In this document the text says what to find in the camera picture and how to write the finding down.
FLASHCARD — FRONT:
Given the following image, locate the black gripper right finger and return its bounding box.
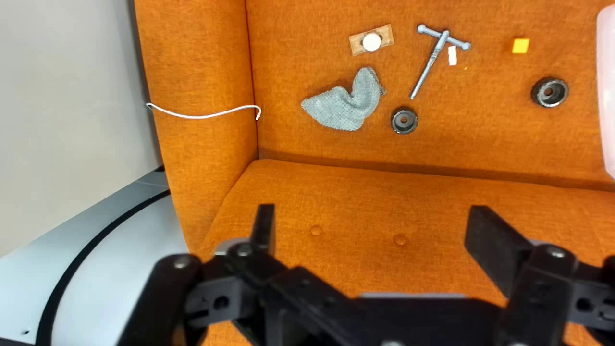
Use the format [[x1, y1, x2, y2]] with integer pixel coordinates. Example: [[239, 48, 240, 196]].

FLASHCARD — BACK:
[[463, 204, 615, 346]]

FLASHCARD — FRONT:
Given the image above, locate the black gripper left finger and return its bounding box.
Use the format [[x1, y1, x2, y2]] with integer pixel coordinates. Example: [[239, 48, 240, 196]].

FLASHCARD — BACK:
[[117, 202, 362, 346]]

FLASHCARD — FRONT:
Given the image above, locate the orange fabric couch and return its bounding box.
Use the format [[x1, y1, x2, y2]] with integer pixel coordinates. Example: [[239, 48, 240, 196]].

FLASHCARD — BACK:
[[133, 0, 615, 346]]

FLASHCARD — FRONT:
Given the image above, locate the grey knitted cloth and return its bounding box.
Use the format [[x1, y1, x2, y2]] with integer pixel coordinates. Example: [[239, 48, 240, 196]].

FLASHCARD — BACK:
[[300, 65, 387, 134]]

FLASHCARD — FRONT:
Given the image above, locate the brown wooden tile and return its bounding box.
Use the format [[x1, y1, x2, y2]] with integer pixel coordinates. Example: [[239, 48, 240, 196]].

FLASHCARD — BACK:
[[346, 23, 396, 58]]

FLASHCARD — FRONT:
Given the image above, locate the white round disc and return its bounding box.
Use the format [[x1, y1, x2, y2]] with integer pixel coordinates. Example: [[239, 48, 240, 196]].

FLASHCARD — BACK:
[[362, 33, 385, 54]]

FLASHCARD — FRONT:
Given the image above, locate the black curved cable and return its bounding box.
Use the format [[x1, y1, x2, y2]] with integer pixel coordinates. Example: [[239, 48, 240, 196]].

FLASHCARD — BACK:
[[35, 188, 171, 346]]

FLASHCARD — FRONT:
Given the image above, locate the white string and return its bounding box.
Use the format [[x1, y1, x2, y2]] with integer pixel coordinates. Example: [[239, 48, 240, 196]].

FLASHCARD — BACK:
[[144, 102, 265, 123]]

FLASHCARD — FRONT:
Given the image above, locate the grey plastic T-handle tool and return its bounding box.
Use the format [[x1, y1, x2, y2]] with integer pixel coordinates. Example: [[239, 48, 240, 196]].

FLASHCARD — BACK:
[[408, 23, 473, 102]]

